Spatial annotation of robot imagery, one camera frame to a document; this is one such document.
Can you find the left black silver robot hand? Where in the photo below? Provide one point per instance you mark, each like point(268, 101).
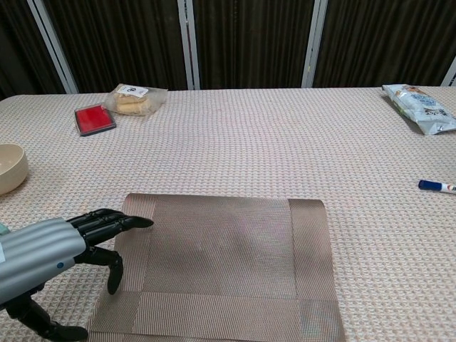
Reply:
point(39, 249)

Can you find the bagged bread bun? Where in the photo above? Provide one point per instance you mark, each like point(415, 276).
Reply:
point(133, 101)

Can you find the red ink pad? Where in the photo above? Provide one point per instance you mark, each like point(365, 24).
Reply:
point(94, 119)

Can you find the blue capped white marker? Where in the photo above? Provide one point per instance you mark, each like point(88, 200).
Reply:
point(436, 186)

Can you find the beige woven tablecloth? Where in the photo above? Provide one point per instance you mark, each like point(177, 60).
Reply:
point(249, 149)

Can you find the brown woven placemat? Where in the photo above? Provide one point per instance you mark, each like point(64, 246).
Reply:
point(228, 256)

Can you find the white partition post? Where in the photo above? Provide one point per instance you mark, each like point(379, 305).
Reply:
point(189, 46)
point(53, 50)
point(450, 73)
point(313, 42)

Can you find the beige bowl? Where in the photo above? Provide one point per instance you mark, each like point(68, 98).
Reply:
point(10, 167)

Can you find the white snack bag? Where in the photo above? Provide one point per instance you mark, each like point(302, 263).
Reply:
point(420, 107)

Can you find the small green block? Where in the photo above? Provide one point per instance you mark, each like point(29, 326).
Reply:
point(2, 228)

